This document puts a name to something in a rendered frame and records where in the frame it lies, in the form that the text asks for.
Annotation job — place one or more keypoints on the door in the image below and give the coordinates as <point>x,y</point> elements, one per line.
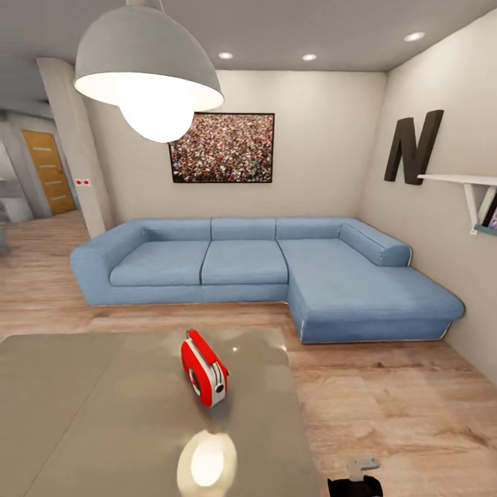
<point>50,171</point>

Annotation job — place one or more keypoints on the room light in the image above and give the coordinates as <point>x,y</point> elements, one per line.
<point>140,38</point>

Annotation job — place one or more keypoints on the radio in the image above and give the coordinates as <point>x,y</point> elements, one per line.
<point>208,374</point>

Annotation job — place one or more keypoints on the decorative sign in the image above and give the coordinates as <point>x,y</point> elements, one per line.
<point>415,159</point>

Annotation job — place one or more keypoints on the sofa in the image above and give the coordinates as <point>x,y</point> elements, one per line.
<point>343,280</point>

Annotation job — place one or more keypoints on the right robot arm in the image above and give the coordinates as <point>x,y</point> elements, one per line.
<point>357,485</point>

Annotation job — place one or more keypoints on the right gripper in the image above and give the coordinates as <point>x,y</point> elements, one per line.
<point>347,488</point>

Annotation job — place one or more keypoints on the shelf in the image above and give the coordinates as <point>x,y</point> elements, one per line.
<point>477,219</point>

